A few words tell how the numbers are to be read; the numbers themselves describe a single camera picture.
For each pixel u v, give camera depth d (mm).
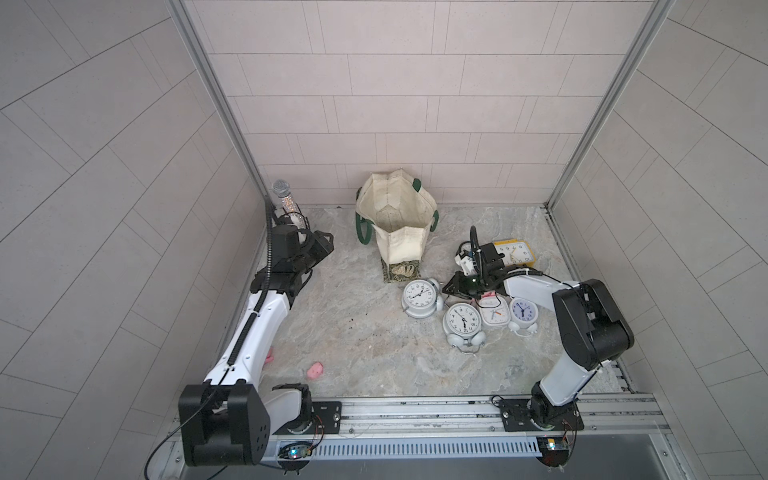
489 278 708
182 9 706
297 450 644
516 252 998
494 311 859
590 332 458
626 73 807
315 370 760
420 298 870
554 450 682
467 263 867
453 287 868
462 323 826
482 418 723
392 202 1103
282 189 825
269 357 800
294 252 626
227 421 376
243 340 441
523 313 850
